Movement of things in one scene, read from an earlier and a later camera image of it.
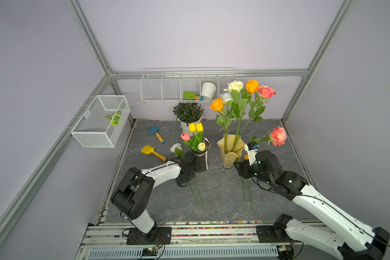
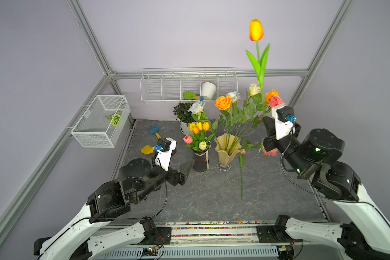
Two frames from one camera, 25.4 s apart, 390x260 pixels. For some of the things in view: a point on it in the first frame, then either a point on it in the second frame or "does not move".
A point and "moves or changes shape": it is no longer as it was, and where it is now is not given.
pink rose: (257, 107) -> (276, 101)
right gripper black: (244, 166) -> (272, 143)
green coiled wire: (114, 118) does not move
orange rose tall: (252, 86) -> (271, 93)
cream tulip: (201, 146) does not move
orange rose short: (218, 104) moves or changes shape
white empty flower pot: (208, 90) does not move
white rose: (226, 97) -> (234, 96)
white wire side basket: (102, 123) does not move
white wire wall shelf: (185, 85) does not move
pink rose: (278, 136) moves or changes shape
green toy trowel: (187, 95) does not move
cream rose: (240, 102) -> (254, 89)
